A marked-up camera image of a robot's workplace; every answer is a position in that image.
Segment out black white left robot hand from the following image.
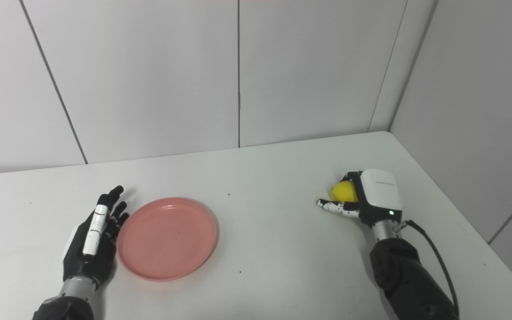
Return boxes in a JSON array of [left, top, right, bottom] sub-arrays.
[[63, 185, 130, 287]]

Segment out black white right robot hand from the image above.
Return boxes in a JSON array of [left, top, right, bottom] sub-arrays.
[[317, 169, 403, 229]]

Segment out pink round plate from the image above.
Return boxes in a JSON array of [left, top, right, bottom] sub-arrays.
[[117, 197, 219, 282]]

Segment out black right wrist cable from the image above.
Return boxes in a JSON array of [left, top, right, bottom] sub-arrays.
[[394, 219, 461, 320]]

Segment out yellow lemon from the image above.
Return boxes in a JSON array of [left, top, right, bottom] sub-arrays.
[[331, 180, 358, 204]]

